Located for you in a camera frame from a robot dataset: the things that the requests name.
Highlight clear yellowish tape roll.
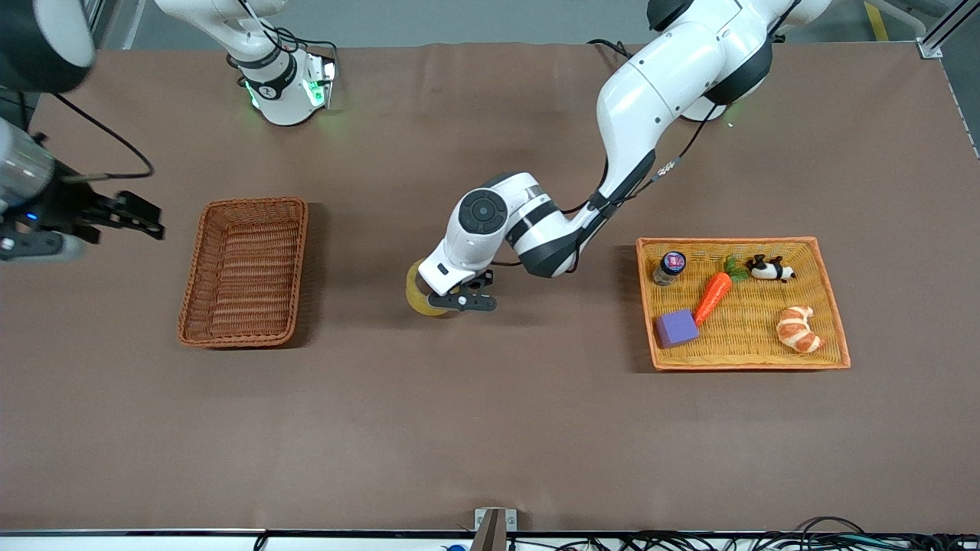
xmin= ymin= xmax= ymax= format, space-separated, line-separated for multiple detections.
xmin=405 ymin=259 xmax=454 ymax=317

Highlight brown wicker basket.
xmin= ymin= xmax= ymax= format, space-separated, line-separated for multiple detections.
xmin=177 ymin=197 xmax=309 ymax=350

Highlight yellow wicker basket orange rim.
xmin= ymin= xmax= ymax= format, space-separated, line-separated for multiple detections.
xmin=635 ymin=236 xmax=852 ymax=372

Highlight brown table mat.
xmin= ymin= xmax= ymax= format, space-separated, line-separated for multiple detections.
xmin=0 ymin=40 xmax=980 ymax=534

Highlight small jar dark lid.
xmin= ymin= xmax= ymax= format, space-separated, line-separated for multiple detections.
xmin=652 ymin=251 xmax=688 ymax=287

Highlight purple foam cube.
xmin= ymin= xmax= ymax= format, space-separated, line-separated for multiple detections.
xmin=655 ymin=308 xmax=700 ymax=350

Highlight orange toy carrot green leaves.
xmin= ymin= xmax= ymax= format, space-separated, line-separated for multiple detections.
xmin=693 ymin=256 xmax=751 ymax=328

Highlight toy panda figure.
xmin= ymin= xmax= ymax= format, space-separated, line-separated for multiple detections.
xmin=746 ymin=254 xmax=797 ymax=284

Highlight toy croissant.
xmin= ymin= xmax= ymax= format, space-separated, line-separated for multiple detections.
xmin=776 ymin=305 xmax=827 ymax=354

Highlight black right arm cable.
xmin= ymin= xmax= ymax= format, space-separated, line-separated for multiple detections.
xmin=50 ymin=92 xmax=155 ymax=184

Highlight aluminium frame post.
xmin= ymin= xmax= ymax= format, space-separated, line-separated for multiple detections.
xmin=83 ymin=0 xmax=146 ymax=51

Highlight metal table edge bracket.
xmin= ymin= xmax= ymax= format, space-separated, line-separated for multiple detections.
xmin=473 ymin=507 xmax=518 ymax=533

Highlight grey camera mount pole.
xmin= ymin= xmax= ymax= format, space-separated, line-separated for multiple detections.
xmin=469 ymin=511 xmax=508 ymax=551

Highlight black cable bundle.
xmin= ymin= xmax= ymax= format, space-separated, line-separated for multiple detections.
xmin=505 ymin=528 xmax=980 ymax=551

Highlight black looped cable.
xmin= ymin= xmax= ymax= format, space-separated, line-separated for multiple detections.
xmin=796 ymin=517 xmax=867 ymax=536

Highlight aluminium frame profile with bracket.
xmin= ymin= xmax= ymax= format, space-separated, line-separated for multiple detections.
xmin=917 ymin=0 xmax=980 ymax=60

